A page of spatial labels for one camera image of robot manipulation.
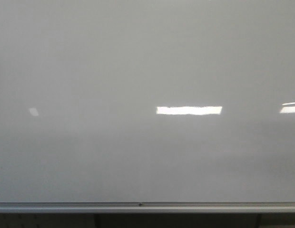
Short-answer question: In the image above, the aluminium whiteboard marker tray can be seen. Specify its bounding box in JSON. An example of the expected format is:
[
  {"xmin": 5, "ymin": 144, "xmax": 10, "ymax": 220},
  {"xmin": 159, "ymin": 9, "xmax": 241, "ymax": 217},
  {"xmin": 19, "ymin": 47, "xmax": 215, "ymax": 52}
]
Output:
[{"xmin": 0, "ymin": 206, "xmax": 295, "ymax": 214}]

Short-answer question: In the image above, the white whiteboard with aluminium frame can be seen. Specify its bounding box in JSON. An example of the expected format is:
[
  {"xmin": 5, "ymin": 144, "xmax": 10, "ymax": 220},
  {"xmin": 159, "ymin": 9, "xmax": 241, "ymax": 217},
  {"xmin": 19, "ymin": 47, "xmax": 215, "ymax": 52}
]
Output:
[{"xmin": 0, "ymin": 0, "xmax": 295, "ymax": 203}]

